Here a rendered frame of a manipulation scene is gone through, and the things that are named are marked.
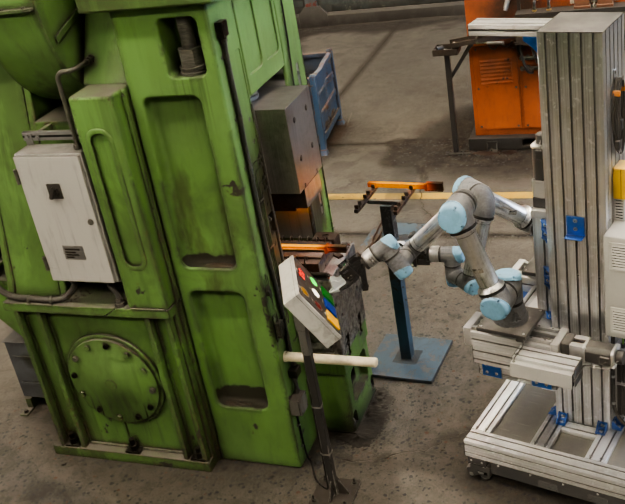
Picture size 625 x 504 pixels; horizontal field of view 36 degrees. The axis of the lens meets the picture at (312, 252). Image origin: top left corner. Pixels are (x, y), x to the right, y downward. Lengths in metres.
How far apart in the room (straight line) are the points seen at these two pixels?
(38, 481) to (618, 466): 2.87
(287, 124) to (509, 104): 3.94
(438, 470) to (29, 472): 2.14
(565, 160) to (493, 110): 4.03
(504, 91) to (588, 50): 4.15
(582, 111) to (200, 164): 1.58
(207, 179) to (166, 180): 0.19
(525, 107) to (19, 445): 4.59
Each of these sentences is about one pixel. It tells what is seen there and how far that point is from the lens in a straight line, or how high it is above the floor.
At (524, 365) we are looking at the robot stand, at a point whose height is 0.73.
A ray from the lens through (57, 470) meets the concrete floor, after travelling 5.26.
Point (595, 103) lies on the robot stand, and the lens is 3.72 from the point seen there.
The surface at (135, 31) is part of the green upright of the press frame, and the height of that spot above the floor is 2.20.
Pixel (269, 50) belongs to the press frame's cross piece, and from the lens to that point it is 4.31.
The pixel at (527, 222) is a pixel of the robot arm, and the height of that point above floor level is 1.02.
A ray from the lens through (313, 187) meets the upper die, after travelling 4.34.
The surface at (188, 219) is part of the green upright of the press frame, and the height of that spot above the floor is 1.34.
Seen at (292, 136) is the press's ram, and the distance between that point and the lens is 4.12.
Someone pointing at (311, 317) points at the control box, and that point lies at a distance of 3.82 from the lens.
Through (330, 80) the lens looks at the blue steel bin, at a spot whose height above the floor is 0.47.
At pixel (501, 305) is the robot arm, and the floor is 1.01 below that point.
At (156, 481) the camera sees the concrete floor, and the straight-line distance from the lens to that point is 4.95.
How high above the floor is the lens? 3.06
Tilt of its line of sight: 27 degrees down
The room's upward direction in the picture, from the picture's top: 10 degrees counter-clockwise
